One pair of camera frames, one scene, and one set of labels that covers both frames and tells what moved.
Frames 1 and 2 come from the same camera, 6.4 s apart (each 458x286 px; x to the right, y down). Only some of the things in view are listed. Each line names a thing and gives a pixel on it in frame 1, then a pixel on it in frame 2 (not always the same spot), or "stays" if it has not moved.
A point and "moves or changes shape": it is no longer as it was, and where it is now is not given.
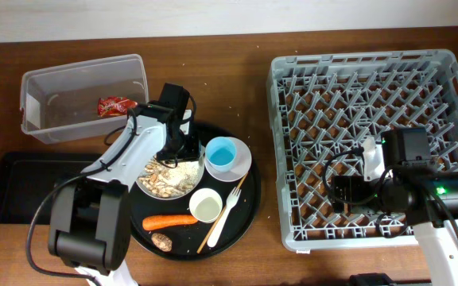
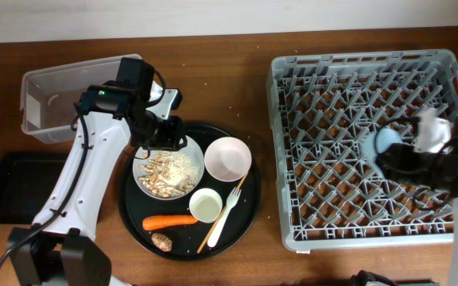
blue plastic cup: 220,152 moves or changes shape
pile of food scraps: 161,179 stays
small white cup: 205,205 stays
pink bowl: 240,167 stays
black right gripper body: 359,192 → 416,168
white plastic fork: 230,202 stays
